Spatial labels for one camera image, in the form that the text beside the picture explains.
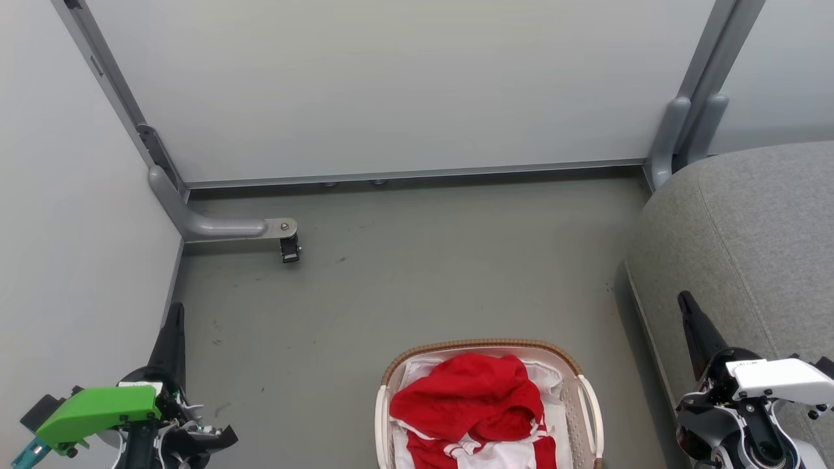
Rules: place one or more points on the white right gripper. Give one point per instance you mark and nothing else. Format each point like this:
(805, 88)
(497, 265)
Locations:
(782, 379)

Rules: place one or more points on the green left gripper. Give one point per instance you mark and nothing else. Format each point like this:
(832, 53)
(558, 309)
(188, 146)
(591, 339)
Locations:
(98, 407)

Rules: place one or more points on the red garment with white stripes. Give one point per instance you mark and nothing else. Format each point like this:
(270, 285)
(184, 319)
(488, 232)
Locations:
(469, 397)

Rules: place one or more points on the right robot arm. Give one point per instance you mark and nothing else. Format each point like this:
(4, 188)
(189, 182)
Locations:
(730, 433)

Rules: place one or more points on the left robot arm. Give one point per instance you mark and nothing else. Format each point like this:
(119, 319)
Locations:
(140, 453)

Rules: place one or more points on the grey fabric sofa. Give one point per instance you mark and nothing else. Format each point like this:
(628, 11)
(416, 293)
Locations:
(749, 228)

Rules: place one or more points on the white laundry basket brown rim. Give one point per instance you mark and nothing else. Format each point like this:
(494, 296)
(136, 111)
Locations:
(589, 417)

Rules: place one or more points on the black caster wheel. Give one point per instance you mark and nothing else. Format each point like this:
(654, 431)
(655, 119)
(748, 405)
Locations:
(290, 249)

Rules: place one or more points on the grey partition post with foot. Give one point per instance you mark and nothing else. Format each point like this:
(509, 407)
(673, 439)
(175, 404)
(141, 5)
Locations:
(208, 228)

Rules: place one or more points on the grey partition post rounded bracket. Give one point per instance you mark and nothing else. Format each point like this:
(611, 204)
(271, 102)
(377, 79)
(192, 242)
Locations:
(707, 127)
(668, 140)

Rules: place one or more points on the grey partition bottom rail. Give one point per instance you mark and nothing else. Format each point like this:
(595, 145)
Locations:
(417, 174)

